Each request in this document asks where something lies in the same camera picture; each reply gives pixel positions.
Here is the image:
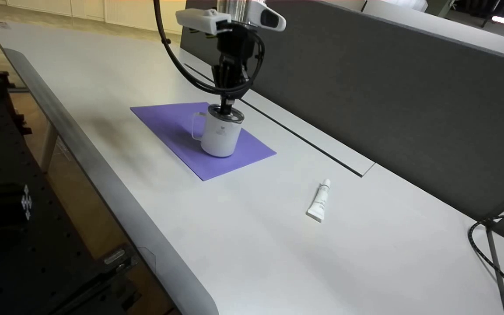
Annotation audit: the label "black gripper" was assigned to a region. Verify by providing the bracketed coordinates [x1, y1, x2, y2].
[211, 23, 265, 117]

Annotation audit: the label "white travel mug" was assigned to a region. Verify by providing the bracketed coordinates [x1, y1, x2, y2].
[188, 103, 246, 159]

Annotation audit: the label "purple paper mat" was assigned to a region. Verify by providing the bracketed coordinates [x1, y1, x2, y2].
[129, 102, 278, 184]

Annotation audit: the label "small white tube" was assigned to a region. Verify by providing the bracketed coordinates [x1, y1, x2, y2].
[304, 177, 334, 224]

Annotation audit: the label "beige cabinets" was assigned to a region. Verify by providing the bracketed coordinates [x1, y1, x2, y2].
[5, 0, 185, 35]

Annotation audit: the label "grey table leg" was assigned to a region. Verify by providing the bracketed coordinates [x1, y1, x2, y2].
[40, 123, 61, 175]

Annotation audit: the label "dark grey partition panel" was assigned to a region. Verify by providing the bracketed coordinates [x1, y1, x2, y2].
[178, 0, 504, 254]

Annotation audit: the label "black breadboard table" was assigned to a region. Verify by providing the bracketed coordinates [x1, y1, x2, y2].
[0, 44, 143, 315]

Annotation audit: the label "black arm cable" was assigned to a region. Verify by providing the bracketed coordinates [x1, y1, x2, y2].
[152, 0, 265, 98]

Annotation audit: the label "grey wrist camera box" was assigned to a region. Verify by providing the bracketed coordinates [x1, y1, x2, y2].
[174, 7, 232, 35]

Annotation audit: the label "thin black cable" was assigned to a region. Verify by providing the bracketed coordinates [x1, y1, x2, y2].
[465, 215, 504, 315]

